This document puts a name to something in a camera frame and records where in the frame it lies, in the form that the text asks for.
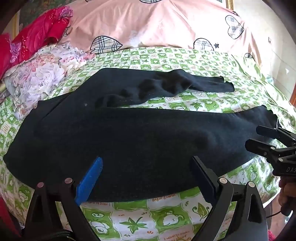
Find pink heart-print pillow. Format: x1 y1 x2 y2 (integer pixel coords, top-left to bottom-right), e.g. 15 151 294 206
55 0 262 67

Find person's right hand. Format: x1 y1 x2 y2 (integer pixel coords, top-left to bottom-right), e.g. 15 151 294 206
278 177 296 216

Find red embroidered quilt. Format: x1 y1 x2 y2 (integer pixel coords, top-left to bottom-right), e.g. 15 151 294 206
0 6 74 80

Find floral blanket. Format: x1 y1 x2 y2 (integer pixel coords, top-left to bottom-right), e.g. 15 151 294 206
1 44 96 121

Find dark red cloth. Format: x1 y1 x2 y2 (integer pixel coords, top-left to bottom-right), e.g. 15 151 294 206
0 199 22 241

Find gold picture frame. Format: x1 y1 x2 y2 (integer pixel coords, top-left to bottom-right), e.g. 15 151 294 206
217 0 237 10

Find black pants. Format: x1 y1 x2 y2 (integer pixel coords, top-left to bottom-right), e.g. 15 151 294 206
3 68 278 202

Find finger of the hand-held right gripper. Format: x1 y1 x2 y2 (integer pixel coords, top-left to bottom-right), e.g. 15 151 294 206
245 139 296 171
256 125 296 145

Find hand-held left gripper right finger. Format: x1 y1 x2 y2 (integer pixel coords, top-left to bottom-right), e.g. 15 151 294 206
190 156 269 241

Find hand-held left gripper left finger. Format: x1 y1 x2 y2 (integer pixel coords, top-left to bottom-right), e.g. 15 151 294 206
23 157 103 241

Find black cable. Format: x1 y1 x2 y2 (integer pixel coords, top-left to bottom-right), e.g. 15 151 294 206
266 208 284 219

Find green printed bedsheet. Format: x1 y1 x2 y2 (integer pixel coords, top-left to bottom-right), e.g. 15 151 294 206
0 46 296 241

